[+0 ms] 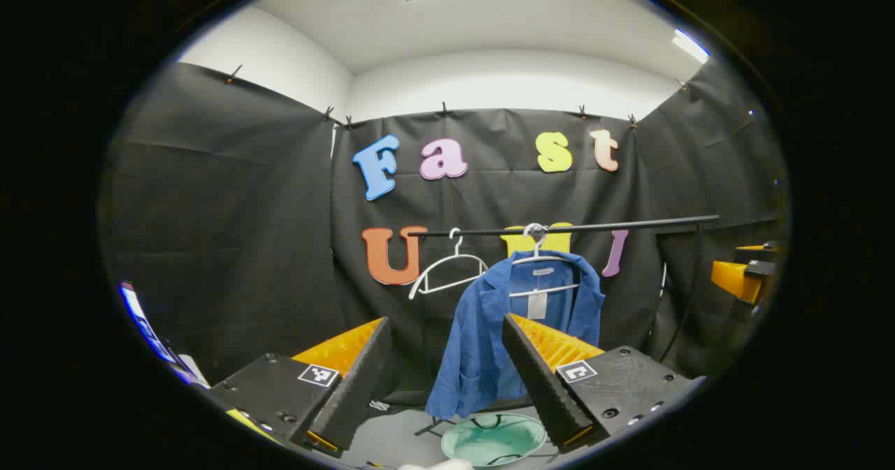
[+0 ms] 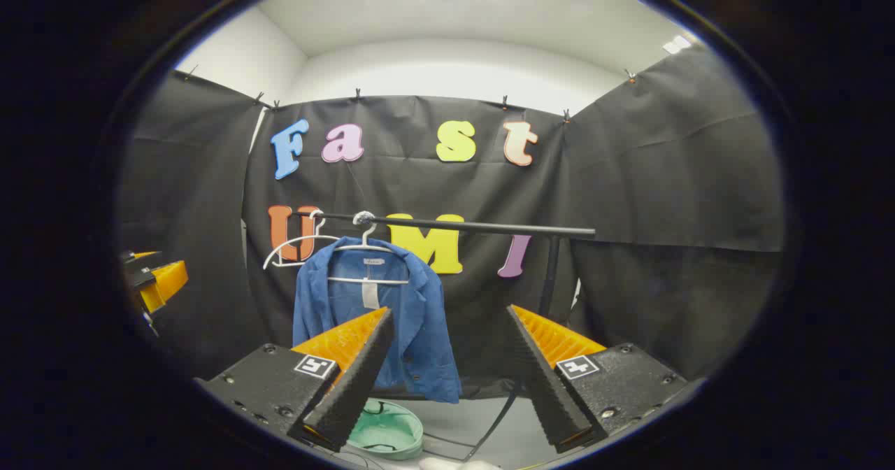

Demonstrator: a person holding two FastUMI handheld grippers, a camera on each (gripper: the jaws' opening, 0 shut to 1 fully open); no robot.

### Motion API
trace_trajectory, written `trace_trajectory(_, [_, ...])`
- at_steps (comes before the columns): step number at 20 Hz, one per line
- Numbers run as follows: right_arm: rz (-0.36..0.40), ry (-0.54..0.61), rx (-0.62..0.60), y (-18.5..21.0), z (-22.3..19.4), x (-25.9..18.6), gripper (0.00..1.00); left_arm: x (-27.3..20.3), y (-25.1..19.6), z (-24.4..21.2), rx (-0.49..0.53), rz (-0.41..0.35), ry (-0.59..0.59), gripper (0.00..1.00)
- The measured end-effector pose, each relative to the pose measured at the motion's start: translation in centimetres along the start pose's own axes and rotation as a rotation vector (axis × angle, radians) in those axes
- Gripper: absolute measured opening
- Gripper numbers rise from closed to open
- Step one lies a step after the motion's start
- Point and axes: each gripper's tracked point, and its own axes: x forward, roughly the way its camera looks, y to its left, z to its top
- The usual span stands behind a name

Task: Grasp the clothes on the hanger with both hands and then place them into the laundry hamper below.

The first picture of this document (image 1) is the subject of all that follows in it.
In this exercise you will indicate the green laundry hamper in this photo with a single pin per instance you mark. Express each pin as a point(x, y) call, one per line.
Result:
point(489, 442)

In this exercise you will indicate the black clothes rack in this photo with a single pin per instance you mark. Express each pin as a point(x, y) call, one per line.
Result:
point(629, 224)

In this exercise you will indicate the black backdrop cloth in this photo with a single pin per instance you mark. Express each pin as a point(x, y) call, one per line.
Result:
point(245, 211)

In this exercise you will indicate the ceiling light panel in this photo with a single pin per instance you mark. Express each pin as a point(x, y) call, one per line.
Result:
point(691, 45)

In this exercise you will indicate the bright display screen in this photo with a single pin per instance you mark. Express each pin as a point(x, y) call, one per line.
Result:
point(143, 323)

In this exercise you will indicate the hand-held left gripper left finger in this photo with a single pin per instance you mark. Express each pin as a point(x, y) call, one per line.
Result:
point(349, 386)

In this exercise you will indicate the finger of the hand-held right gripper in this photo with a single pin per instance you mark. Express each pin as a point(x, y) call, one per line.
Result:
point(738, 280)
point(759, 252)

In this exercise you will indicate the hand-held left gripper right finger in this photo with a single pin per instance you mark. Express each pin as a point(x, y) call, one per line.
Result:
point(542, 379)

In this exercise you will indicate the white plastic hanger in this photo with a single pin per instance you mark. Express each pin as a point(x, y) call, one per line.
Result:
point(458, 246)
point(537, 245)

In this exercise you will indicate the white cloth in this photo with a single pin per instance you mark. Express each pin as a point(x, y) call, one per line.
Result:
point(437, 465)

